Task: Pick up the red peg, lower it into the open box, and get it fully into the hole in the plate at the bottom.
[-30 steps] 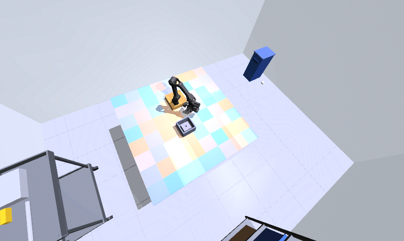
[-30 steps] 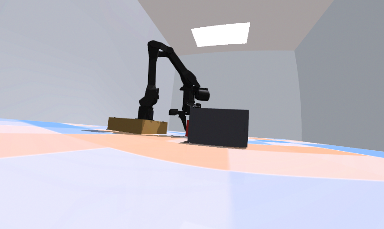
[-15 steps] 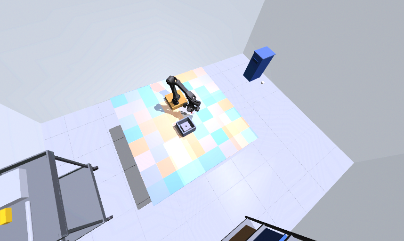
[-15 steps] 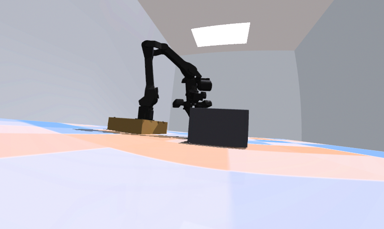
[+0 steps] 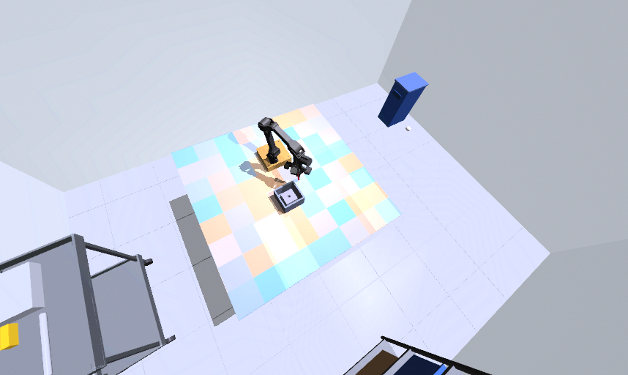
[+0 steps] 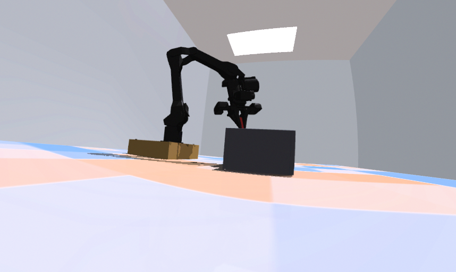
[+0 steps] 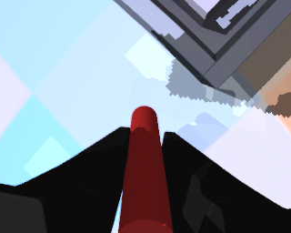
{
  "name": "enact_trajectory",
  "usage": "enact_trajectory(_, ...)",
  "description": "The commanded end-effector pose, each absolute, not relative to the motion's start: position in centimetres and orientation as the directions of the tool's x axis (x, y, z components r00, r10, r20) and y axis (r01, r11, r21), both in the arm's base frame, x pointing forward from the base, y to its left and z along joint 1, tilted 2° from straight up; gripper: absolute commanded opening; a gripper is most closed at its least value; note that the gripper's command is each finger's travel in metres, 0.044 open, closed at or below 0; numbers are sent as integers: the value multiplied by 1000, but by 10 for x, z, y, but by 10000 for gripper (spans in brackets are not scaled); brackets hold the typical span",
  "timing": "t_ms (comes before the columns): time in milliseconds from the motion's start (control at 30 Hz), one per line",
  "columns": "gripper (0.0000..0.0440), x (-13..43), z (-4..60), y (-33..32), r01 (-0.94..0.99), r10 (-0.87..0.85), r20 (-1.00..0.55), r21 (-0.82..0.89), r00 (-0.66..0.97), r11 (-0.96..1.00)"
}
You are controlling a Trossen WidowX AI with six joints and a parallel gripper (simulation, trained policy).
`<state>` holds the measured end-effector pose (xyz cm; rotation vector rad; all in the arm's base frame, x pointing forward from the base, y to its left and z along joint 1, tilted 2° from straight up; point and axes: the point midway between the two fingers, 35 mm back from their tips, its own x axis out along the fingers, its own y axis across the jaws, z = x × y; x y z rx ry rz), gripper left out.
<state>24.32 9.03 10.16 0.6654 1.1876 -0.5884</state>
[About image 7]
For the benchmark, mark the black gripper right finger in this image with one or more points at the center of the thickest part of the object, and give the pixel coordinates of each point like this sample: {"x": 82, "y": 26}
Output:
{"x": 205, "y": 198}

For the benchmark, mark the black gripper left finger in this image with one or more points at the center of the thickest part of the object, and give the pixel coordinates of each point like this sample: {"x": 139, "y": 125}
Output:
{"x": 79, "y": 196}

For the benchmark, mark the red peg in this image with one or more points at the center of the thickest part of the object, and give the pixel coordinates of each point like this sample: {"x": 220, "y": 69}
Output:
{"x": 145, "y": 207}

